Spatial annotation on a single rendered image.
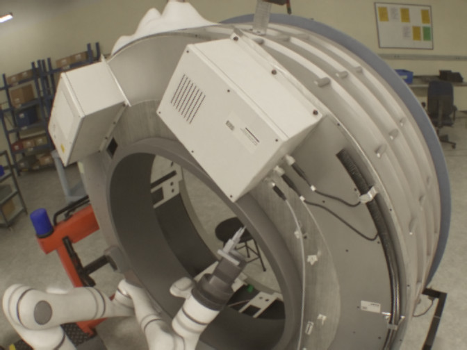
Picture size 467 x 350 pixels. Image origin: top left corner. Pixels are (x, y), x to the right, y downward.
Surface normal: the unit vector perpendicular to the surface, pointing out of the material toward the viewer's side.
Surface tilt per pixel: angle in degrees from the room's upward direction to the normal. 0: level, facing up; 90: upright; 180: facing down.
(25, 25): 90
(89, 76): 55
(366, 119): 70
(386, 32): 90
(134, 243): 78
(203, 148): 90
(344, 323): 90
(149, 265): 61
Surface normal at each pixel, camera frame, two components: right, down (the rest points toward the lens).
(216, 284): -0.10, -0.22
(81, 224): 0.76, 0.17
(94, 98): 0.55, -0.38
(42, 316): 0.95, 0.02
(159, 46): -0.63, 0.39
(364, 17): 0.00, 0.40
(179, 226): 0.67, -0.17
